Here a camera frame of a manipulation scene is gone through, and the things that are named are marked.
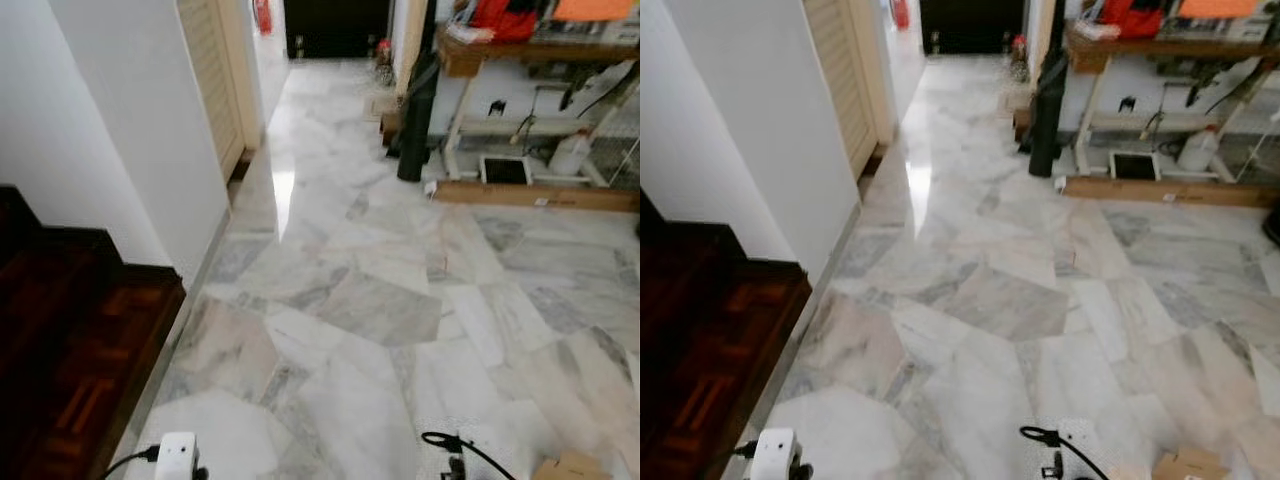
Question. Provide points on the brown cardboard box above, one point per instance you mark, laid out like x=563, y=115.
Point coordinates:
x=1190, y=466
x=570, y=468

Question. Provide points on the dark wooden staircase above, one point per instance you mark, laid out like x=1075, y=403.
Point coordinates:
x=700, y=360
x=60, y=350

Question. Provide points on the long wooden plank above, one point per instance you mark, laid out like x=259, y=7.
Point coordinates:
x=1160, y=190
x=520, y=195

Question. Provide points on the white framed black panel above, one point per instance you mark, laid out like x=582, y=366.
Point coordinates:
x=505, y=170
x=1134, y=166

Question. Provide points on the black round object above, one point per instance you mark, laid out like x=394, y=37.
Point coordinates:
x=1272, y=225

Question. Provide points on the white plastic jug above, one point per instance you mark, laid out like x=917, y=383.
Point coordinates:
x=1198, y=150
x=570, y=155

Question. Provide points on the small brown box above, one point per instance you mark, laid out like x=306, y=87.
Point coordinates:
x=390, y=125
x=1021, y=122

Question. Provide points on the black rolled mat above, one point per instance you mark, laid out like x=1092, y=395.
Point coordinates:
x=1047, y=115
x=415, y=120

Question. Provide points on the louvred wooden door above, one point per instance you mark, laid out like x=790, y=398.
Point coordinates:
x=845, y=80
x=210, y=70

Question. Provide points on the small red decoration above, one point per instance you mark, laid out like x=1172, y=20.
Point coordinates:
x=1019, y=55
x=384, y=60

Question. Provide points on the wooden workbench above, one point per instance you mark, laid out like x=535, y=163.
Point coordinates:
x=1150, y=48
x=520, y=52

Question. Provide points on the red bag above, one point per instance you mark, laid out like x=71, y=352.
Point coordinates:
x=1132, y=15
x=505, y=18

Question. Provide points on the red fire extinguisher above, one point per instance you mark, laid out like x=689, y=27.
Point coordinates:
x=900, y=12
x=263, y=15

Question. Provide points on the orange cloth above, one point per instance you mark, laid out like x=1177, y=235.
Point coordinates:
x=1220, y=7
x=595, y=8

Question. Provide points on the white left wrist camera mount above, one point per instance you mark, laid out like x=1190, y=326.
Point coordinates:
x=176, y=458
x=773, y=455

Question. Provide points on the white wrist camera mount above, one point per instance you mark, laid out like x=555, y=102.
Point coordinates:
x=470, y=432
x=176, y=458
x=1080, y=440
x=773, y=455

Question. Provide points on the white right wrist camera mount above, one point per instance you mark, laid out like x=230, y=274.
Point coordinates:
x=1080, y=440
x=470, y=432

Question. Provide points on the white metal rack frame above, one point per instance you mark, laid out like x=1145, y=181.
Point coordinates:
x=500, y=127
x=1130, y=122

